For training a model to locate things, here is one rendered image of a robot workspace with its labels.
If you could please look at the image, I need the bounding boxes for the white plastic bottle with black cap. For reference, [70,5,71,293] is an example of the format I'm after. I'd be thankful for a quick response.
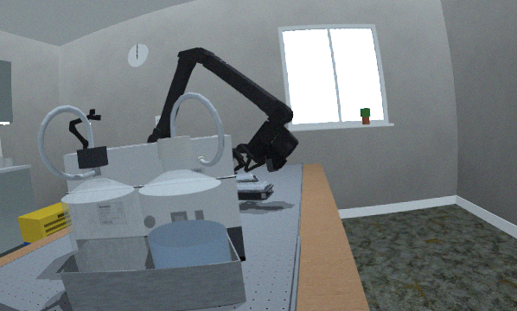
[61,146,148,272]

